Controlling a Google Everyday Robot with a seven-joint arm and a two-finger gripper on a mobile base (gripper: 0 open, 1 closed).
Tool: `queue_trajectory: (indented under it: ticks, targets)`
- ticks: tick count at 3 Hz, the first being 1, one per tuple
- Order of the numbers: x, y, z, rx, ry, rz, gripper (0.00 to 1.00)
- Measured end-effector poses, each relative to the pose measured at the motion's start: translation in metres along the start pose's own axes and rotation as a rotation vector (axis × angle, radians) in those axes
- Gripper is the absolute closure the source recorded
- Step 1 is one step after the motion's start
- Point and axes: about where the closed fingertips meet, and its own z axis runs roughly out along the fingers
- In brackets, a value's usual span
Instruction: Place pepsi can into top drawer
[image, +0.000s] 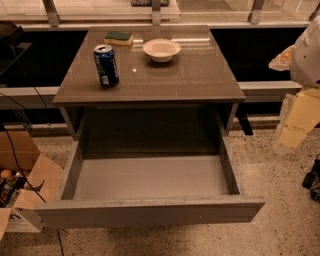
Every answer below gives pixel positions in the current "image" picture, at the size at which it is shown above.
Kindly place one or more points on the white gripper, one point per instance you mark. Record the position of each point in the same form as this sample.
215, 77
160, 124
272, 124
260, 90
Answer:
307, 60

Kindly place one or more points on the blue pepsi can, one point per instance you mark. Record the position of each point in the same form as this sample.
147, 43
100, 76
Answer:
104, 57

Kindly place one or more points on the open grey top drawer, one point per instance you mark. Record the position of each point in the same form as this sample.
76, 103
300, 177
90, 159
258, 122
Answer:
150, 167

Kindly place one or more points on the black power adapter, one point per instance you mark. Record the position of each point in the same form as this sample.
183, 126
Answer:
312, 180

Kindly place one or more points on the white ceramic bowl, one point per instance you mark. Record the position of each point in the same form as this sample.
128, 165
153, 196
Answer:
161, 50

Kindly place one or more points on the green yellow sponge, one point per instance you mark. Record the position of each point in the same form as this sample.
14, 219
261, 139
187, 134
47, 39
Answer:
119, 38

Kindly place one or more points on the cardboard box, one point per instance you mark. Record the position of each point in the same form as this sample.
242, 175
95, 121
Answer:
34, 183

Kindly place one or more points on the dark device on left shelf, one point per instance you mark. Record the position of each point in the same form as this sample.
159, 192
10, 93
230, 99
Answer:
10, 33

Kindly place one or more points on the orange fruit in box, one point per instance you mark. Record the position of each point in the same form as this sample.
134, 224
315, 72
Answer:
6, 174

